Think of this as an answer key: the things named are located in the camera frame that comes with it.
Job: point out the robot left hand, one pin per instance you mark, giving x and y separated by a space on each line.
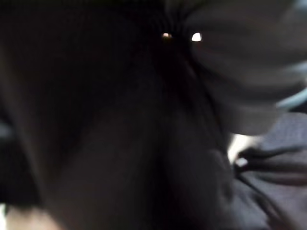
242 60

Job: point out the black garment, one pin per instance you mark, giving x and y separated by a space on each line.
108 124

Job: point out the dark navy garment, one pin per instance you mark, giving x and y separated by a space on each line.
275 182

